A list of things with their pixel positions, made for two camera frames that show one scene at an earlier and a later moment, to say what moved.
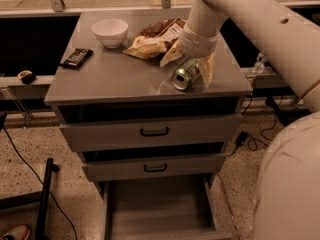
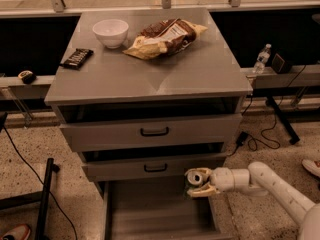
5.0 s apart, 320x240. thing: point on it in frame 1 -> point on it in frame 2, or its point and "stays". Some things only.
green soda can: [186, 74] -> [193, 178]
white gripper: [198, 45] -> [222, 179]
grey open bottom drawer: [184, 207] stays
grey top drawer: [151, 133] stays
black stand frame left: [42, 196] stays
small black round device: [26, 76] stays
